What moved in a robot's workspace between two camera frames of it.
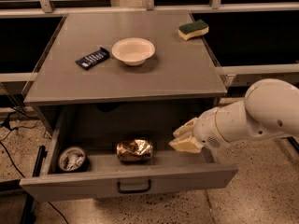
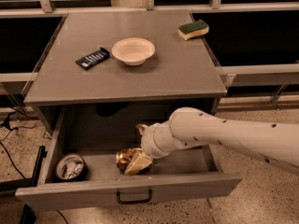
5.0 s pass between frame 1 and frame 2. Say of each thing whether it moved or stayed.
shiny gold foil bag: moved
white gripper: moved
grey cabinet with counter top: stayed
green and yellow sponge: stayed
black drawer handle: moved
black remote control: stayed
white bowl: stayed
